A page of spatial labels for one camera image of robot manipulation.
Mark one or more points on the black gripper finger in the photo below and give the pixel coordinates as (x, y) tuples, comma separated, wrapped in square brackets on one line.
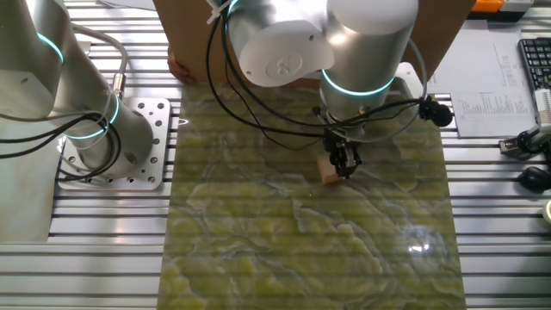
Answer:
[(337, 160), (352, 163)]

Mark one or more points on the black round microphone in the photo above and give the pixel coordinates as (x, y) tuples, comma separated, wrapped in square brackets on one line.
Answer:
[(438, 114)]

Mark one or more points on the black camera clamp mount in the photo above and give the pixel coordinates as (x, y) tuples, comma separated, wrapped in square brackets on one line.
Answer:
[(527, 142)]

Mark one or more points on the green marble pattern mat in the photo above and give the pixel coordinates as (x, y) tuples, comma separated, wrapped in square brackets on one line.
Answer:
[(258, 237)]

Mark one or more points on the pale tape roll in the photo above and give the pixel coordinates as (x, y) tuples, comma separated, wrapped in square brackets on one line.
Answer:
[(548, 212)]

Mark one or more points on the white printed paper sheet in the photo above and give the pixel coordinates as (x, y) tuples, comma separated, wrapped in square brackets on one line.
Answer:
[(129, 3)]

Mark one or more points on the person's bare hand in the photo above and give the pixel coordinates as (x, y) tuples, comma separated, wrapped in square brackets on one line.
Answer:
[(178, 71)]

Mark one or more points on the black rounded object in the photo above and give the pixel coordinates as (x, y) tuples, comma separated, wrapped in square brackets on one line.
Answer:
[(536, 178)]

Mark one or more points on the white paper with text list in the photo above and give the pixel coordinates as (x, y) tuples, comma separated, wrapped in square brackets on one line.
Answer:
[(465, 64)]

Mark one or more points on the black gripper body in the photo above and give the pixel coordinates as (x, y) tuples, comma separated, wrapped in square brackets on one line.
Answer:
[(342, 142)]

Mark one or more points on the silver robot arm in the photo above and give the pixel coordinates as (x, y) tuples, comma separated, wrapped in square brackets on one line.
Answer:
[(366, 51)]

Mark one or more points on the black computer keyboard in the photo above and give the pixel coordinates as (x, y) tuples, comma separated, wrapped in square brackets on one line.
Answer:
[(538, 60)]

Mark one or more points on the silver depth camera on clamp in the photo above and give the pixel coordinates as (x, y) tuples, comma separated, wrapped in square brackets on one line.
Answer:
[(543, 107)]

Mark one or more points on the white paper with printed table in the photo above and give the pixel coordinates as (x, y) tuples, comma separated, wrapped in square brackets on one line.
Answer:
[(508, 112)]

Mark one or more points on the white zip tie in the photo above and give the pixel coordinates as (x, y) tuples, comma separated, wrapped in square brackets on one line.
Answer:
[(216, 13)]

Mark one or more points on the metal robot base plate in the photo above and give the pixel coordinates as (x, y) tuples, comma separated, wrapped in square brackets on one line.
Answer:
[(146, 112)]

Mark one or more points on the small wooden cube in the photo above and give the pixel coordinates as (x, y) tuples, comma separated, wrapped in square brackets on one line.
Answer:
[(325, 172)]

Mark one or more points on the orange and grey device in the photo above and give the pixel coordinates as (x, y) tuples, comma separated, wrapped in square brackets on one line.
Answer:
[(486, 5)]

